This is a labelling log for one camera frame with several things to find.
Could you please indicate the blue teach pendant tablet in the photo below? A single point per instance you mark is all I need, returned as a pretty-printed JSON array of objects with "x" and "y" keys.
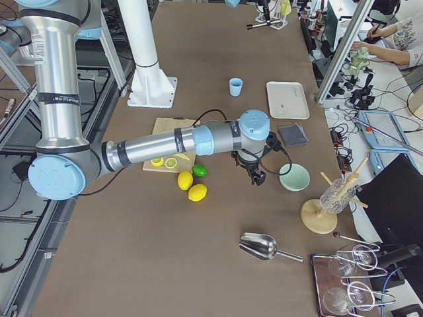
[{"x": 385, "y": 122}]

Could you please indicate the wooden cutting board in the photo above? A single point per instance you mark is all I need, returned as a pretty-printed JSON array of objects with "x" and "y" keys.
[{"x": 168, "y": 124}]

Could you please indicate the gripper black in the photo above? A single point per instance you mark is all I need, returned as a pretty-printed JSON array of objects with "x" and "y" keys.
[
  {"x": 250, "y": 163},
  {"x": 266, "y": 14}
]

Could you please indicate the clear glass on stand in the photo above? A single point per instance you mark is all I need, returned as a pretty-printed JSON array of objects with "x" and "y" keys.
[{"x": 336, "y": 198}]

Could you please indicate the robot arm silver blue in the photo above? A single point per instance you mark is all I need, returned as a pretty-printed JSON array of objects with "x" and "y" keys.
[
  {"x": 67, "y": 161},
  {"x": 234, "y": 3}
]

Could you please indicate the yellow plastic knife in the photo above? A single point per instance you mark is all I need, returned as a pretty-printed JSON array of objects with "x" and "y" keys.
[{"x": 183, "y": 156}]

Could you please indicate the green lime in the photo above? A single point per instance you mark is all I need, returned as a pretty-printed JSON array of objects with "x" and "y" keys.
[{"x": 199, "y": 170}]

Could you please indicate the mint green bowl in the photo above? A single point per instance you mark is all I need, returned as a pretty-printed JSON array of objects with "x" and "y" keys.
[{"x": 297, "y": 179}]

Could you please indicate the cream rabbit tray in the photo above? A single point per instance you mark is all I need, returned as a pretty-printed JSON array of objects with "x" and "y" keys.
[{"x": 286, "y": 100}]

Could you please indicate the light blue plastic cup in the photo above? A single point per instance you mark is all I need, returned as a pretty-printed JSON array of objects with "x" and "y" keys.
[{"x": 235, "y": 86}]

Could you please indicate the steel ice scoop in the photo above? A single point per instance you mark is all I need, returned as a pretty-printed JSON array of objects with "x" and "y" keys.
[{"x": 263, "y": 247}]

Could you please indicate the lemon half slice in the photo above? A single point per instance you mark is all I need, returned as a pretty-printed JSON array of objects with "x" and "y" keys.
[
  {"x": 171, "y": 163},
  {"x": 157, "y": 162}
]

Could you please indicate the yellow lemon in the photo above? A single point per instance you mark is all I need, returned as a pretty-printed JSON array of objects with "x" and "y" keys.
[
  {"x": 185, "y": 180},
  {"x": 197, "y": 192}
]

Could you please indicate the person forearm white sleeve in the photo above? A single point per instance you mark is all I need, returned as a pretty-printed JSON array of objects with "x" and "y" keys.
[{"x": 409, "y": 58}]

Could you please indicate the wooden cup tree stand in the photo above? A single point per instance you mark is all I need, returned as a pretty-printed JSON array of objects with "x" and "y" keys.
[{"x": 315, "y": 218}]

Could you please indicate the steel muddler black tip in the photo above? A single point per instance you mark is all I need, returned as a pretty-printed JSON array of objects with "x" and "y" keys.
[{"x": 281, "y": 22}]

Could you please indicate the aluminium frame post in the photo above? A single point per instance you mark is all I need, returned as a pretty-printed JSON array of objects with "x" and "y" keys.
[{"x": 363, "y": 8}]

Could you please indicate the grey folded cloth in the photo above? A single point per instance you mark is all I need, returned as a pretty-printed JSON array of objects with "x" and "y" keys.
[{"x": 293, "y": 135}]

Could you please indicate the white wire cup rack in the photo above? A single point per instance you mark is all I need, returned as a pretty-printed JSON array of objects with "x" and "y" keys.
[{"x": 272, "y": 13}]

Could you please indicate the yellow plastic cup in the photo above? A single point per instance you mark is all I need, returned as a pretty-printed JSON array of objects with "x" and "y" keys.
[{"x": 285, "y": 7}]

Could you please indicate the black monitor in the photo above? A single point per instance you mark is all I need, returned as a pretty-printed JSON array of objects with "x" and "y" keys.
[{"x": 394, "y": 199}]

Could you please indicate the wine glass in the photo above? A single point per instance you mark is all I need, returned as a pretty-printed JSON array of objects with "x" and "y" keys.
[
  {"x": 355, "y": 298},
  {"x": 354, "y": 262}
]

